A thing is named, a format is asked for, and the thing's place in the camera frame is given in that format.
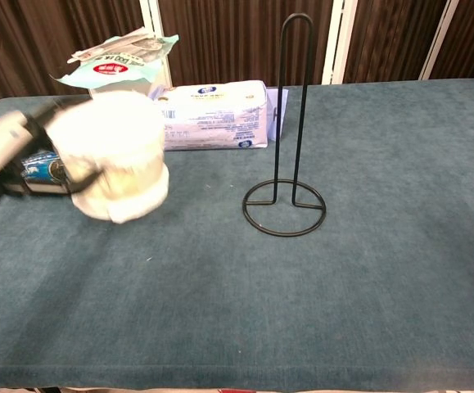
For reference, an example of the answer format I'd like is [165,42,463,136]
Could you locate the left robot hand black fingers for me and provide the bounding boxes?
[0,97,101,210]

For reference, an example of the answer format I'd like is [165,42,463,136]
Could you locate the white toilet paper roll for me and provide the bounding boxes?
[51,91,170,224]

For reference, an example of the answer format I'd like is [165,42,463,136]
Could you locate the blue cookie box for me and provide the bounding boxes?
[18,149,74,197]

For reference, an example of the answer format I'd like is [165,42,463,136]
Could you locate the small white printed packet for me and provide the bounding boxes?
[66,27,156,65]

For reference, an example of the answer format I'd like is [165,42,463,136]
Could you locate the teal cleaning cloth bag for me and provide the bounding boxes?
[49,34,180,100]

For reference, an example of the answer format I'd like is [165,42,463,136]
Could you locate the white tissue pack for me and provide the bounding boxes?
[147,80,291,152]

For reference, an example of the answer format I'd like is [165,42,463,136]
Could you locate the teal table cloth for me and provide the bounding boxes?
[0,77,474,392]

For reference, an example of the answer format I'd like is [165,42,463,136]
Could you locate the white partition frame post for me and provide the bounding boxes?
[139,0,174,88]
[321,0,359,86]
[419,0,463,81]

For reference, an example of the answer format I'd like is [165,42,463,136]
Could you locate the black wire paper towel holder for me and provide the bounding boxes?
[242,13,328,239]

